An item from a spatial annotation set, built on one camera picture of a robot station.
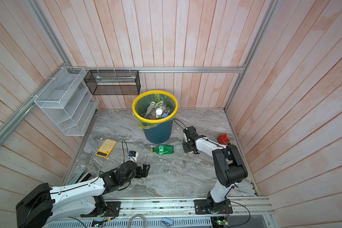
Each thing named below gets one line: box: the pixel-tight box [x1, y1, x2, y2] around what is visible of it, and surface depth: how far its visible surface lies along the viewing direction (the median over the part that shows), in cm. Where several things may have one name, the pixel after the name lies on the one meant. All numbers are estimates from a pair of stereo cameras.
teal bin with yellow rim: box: [132, 90, 179, 144], surface depth 90 cm
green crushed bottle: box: [150, 144, 175, 156], surface depth 95 cm
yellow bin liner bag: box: [132, 90, 179, 129], surface depth 88 cm
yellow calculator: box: [95, 138, 117, 159], surface depth 97 cm
